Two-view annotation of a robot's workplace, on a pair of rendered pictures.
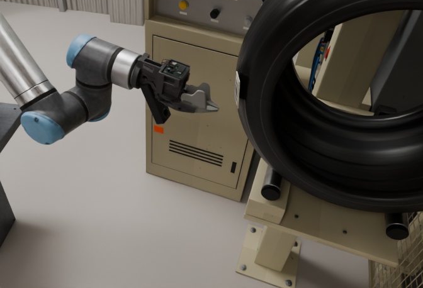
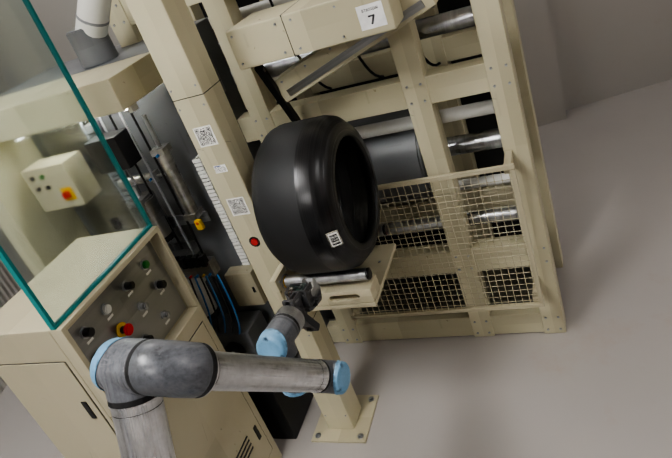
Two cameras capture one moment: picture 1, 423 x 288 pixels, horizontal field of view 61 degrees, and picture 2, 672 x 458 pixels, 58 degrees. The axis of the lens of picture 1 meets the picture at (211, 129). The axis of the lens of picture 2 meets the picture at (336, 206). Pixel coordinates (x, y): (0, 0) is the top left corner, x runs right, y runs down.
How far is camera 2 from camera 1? 1.71 m
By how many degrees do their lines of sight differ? 63
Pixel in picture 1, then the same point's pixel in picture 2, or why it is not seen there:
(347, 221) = (370, 262)
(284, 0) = (317, 184)
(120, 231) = not seen: outside the picture
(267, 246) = (345, 399)
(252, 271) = (364, 428)
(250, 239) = (329, 435)
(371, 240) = (382, 252)
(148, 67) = (296, 299)
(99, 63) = (292, 326)
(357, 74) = not seen: hidden behind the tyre
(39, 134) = (346, 375)
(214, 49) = not seen: hidden behind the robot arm
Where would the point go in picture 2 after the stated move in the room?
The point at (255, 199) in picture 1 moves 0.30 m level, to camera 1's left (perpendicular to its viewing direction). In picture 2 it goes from (370, 286) to (367, 344)
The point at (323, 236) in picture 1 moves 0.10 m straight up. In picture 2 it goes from (383, 269) to (376, 248)
